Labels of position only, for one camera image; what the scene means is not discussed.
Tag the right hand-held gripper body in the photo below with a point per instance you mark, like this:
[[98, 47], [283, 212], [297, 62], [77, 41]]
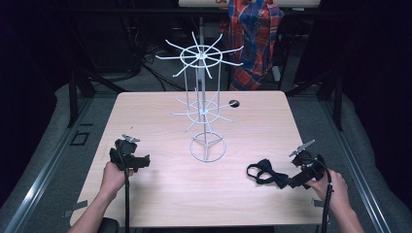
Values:
[[308, 161]]

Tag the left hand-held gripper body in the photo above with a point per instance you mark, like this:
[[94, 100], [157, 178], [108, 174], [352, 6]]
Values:
[[124, 149]]

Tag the black bow tie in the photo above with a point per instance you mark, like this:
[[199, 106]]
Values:
[[268, 176]]

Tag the person's left hand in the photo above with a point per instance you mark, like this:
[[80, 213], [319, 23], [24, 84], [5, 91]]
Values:
[[114, 177]]

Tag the person's right hand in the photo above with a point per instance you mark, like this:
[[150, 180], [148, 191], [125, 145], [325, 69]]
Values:
[[332, 191]]

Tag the black chair seat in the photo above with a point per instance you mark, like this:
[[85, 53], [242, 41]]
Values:
[[108, 225]]

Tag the black metal stand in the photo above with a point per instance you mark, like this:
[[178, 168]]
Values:
[[336, 97], [74, 97]]

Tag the grey tape strip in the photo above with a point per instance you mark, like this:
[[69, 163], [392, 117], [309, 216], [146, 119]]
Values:
[[76, 208]]

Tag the red blue plaid cloth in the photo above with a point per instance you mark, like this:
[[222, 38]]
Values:
[[254, 42]]

